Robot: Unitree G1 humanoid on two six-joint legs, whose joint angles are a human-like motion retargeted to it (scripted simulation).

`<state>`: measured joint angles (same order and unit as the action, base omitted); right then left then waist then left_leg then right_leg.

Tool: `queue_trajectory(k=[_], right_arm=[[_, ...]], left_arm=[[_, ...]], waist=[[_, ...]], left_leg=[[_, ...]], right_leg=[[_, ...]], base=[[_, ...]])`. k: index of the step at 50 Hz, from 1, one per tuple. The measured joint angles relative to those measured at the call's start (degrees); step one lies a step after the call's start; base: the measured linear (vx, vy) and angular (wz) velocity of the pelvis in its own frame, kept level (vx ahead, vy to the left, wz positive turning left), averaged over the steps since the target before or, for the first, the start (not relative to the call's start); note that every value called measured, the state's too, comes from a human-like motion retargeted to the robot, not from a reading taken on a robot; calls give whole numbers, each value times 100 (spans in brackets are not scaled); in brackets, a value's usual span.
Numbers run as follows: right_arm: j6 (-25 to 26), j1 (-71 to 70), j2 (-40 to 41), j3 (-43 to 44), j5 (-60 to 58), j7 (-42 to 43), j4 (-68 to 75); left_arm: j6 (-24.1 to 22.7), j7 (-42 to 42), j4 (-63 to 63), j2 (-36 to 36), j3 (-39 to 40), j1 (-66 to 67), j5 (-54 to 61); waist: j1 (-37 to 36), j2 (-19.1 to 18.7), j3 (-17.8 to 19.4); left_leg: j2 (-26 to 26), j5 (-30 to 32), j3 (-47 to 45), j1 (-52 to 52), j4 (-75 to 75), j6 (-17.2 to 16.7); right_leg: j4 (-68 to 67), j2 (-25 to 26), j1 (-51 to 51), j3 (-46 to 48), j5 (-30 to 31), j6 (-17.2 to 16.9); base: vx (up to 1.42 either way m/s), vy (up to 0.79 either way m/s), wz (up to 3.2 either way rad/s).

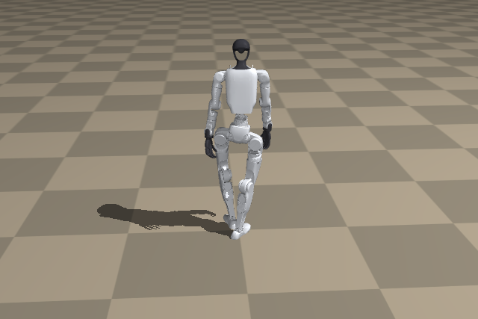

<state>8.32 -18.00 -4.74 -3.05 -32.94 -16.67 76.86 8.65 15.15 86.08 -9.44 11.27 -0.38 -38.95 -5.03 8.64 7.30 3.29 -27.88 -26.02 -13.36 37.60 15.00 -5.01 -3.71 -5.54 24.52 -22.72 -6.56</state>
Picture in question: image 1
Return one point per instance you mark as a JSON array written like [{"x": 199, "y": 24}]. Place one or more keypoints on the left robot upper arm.
[{"x": 217, "y": 89}]

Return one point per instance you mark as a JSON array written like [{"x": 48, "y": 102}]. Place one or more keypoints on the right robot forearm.
[{"x": 266, "y": 115}]

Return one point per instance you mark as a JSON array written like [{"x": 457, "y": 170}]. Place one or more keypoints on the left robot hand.
[{"x": 209, "y": 144}]

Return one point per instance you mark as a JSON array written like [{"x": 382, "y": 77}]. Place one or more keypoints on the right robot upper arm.
[{"x": 264, "y": 79}]

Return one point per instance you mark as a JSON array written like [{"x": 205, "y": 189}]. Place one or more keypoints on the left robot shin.
[{"x": 227, "y": 193}]

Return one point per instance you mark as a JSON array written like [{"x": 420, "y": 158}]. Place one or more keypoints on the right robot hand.
[{"x": 266, "y": 136}]

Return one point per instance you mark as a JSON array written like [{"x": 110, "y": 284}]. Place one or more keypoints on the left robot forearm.
[{"x": 211, "y": 120}]

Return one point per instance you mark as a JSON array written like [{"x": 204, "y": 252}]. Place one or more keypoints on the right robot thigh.
[{"x": 253, "y": 162}]

